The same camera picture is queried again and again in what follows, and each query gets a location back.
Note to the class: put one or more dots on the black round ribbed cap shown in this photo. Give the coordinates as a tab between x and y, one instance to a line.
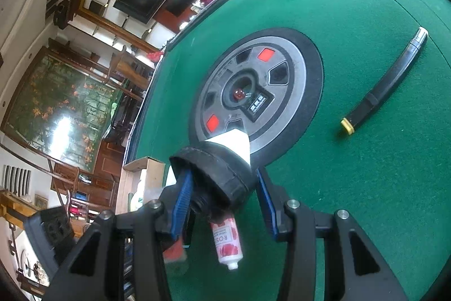
222	170

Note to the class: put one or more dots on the wooden chair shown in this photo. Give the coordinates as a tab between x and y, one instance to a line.
121	70

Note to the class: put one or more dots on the fish tank with orange flowers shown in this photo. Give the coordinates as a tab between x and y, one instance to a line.
60	107

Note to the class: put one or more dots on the cardboard box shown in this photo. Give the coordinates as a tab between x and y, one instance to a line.
141	170

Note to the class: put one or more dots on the white air vent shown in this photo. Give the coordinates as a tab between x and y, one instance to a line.
17	180

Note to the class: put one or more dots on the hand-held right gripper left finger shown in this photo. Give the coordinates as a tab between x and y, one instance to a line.
182	204

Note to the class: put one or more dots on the round table centre panel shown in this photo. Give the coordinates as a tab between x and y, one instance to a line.
282	82

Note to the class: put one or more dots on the dark glass wall panel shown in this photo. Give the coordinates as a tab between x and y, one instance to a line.
181	1

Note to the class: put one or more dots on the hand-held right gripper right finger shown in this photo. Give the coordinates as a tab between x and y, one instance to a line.
268	207

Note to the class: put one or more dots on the small framed picture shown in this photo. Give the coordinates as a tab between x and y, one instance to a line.
41	201

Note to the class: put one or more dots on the pink and white tube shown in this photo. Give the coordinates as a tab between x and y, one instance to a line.
228	241

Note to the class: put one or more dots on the clear case with red contents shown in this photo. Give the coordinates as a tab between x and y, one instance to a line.
175	254

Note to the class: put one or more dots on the dark pen with yellow end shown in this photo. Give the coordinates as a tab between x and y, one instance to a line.
387	82

